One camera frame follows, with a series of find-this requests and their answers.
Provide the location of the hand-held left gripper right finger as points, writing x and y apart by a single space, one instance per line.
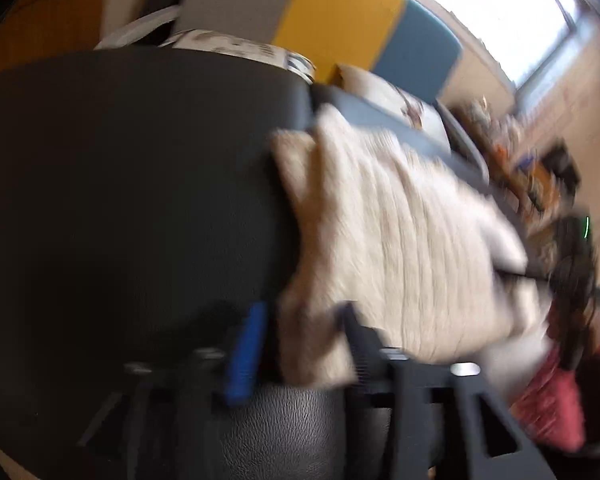
365 375

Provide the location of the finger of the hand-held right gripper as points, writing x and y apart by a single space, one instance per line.
525 274

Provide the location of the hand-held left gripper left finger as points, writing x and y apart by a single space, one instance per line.
245 355

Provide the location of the cream knit sweater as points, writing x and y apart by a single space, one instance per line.
390 240

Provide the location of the wooden side table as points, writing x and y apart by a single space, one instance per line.
520 180

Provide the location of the black flat television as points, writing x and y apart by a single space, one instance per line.
560 165

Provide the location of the pink ruffled bed blanket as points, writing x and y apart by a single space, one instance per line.
555 400

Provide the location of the white deer print cushion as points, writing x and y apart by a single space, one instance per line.
380 95

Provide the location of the large sliding window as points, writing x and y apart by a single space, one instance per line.
495 10

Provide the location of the geometric triangle print cushion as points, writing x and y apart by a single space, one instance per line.
230 47

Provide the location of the grey yellow blue armchair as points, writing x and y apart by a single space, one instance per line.
340 15

